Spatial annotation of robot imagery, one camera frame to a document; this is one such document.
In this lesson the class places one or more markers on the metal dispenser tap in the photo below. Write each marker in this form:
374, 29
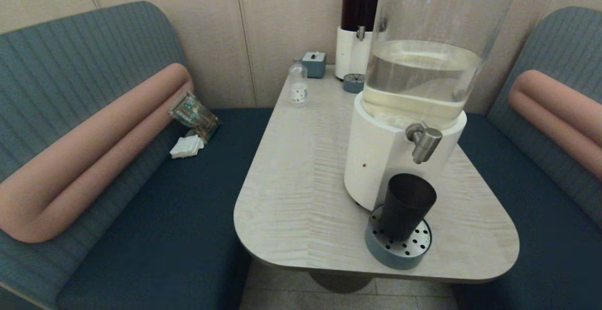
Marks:
424, 143

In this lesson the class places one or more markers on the black tapered cup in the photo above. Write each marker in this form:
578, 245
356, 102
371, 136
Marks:
407, 206

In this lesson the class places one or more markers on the small clear plastic bottle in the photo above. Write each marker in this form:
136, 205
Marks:
298, 90

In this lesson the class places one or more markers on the small round drip tray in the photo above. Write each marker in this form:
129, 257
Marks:
352, 84

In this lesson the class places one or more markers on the blue-grey square box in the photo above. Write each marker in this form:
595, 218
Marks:
313, 64

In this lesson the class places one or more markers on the green snack packet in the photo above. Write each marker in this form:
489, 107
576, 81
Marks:
193, 111

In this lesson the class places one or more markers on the white napkin stack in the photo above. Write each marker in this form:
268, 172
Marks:
186, 146

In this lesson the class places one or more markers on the dark drink dispenser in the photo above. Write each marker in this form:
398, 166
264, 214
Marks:
355, 16

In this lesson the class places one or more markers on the large clear water dispenser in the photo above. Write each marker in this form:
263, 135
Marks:
423, 65

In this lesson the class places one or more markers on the large round perforated drip tray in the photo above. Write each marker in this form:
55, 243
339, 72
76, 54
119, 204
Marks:
400, 256

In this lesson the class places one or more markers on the pink bolster cushion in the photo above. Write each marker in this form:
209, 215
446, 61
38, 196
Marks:
94, 136
555, 110

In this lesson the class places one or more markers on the teal bench with wooden base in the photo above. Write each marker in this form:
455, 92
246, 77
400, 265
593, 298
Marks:
555, 234
94, 32

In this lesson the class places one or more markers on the gold table pedestal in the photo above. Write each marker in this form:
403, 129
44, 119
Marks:
341, 282

